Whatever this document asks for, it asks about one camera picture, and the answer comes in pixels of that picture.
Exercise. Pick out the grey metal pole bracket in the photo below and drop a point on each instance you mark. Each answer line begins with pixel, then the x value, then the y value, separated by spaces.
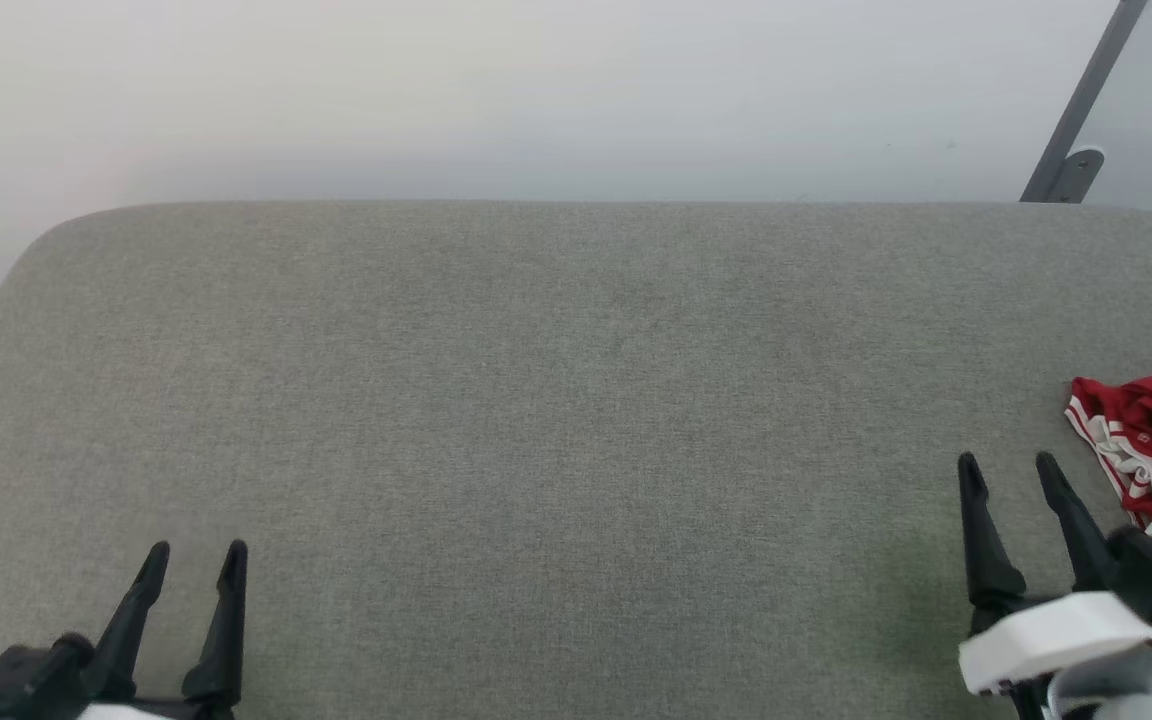
pixel 1081 175

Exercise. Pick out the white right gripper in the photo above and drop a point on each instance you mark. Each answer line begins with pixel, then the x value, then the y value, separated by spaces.
pixel 1056 635

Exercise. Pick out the grey metal pole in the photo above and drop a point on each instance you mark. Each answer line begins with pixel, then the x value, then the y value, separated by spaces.
pixel 1086 90

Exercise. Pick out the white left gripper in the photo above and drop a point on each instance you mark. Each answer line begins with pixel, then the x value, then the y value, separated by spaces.
pixel 166 712

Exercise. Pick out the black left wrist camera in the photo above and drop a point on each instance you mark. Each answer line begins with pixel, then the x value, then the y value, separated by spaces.
pixel 26 680

